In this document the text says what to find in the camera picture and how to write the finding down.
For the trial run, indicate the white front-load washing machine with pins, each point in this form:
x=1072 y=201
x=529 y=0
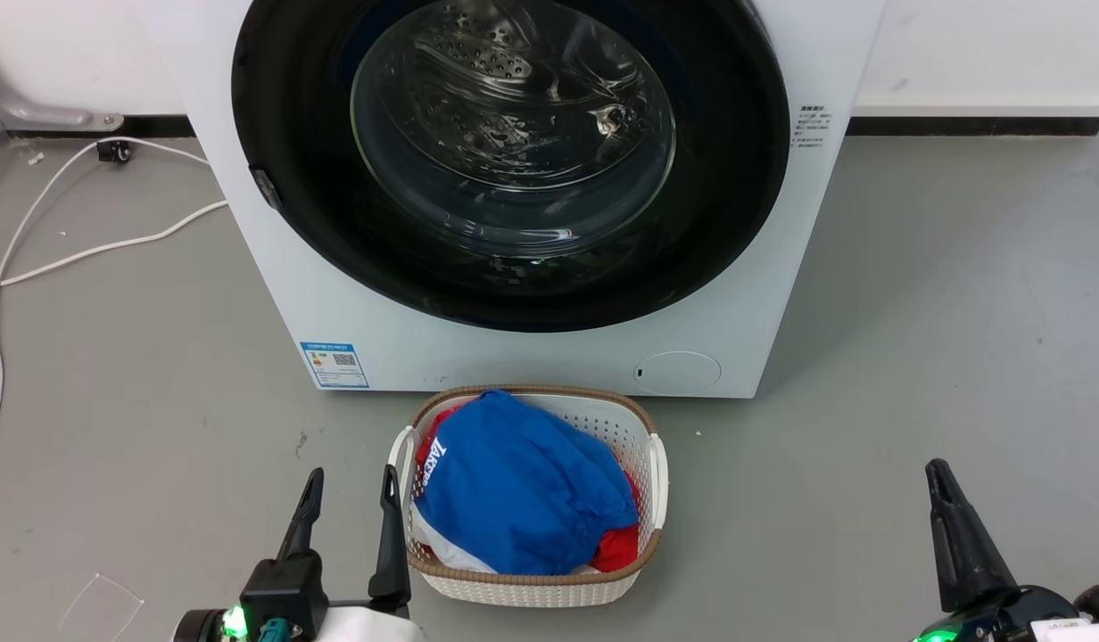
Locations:
x=549 y=361

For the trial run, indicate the white woven laundry basket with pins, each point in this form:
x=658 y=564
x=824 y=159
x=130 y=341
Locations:
x=532 y=588

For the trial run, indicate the blue energy label sticker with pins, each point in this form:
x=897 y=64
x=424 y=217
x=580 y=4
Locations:
x=334 y=365

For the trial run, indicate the black round washing machine door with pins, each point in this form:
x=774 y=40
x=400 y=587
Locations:
x=710 y=223

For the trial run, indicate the blue garment with white lettering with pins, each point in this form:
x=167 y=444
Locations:
x=523 y=486

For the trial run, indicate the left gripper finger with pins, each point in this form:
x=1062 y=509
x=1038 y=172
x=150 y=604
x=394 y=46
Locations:
x=291 y=580
x=392 y=553

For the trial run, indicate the clear tape outline on floor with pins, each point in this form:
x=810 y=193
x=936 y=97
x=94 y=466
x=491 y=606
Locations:
x=101 y=606

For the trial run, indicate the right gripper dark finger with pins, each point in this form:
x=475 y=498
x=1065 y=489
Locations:
x=964 y=544

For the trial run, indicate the red garment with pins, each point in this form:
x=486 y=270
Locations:
x=617 y=547

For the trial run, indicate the black baseboard strip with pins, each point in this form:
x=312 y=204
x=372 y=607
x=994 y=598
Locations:
x=978 y=126

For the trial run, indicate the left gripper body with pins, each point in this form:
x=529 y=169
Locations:
x=371 y=629

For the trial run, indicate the round white filter cover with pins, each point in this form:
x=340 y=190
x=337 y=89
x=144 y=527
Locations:
x=679 y=372

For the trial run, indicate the printed text warning sticker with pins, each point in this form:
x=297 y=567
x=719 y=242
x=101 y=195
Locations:
x=811 y=127

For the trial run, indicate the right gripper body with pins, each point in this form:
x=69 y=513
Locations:
x=1022 y=620

